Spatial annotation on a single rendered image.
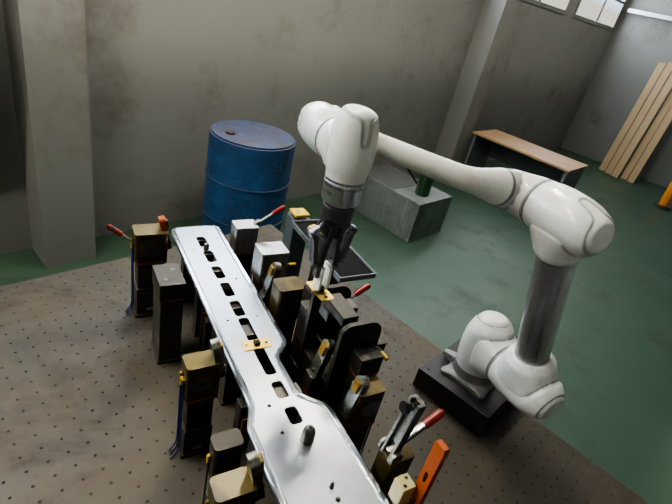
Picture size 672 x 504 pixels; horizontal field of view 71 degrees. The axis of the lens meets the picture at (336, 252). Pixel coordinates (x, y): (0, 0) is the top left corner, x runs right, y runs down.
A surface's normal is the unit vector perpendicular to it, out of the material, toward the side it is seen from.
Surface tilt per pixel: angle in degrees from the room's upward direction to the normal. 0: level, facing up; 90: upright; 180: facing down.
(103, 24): 90
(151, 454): 0
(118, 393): 0
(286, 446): 0
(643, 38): 90
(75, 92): 90
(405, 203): 90
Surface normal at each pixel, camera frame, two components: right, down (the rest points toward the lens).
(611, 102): -0.69, 0.22
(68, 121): 0.69, 0.48
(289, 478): 0.21, -0.85
